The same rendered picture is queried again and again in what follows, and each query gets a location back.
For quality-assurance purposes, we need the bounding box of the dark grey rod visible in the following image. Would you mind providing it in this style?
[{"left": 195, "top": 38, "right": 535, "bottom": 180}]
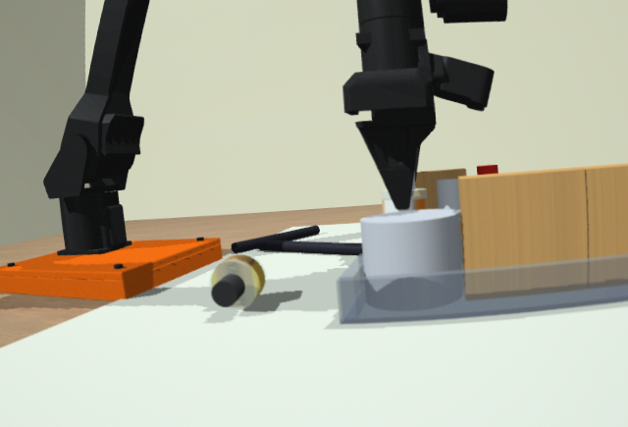
[
  {"left": 258, "top": 240, "right": 362, "bottom": 255},
  {"left": 232, "top": 226, "right": 320, "bottom": 253}
]

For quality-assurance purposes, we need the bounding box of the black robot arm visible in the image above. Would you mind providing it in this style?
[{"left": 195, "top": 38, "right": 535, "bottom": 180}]
[{"left": 43, "top": 0, "right": 508, "bottom": 256}]

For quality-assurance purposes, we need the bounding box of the light brown wooden panel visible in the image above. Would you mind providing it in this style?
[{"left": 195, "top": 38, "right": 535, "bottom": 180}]
[
  {"left": 572, "top": 163, "right": 628, "bottom": 258},
  {"left": 458, "top": 168, "right": 588, "bottom": 269}
]

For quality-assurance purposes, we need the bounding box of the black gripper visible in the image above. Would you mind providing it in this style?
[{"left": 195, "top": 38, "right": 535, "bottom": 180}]
[{"left": 342, "top": 17, "right": 436, "bottom": 210}]

